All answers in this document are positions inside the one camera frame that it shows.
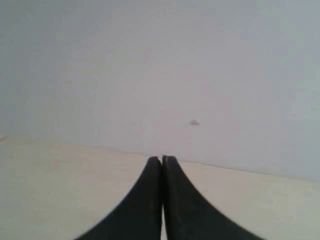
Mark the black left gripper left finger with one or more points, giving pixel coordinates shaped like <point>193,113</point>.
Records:
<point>139,215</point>

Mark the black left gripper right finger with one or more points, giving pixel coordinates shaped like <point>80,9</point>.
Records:
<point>188,215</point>

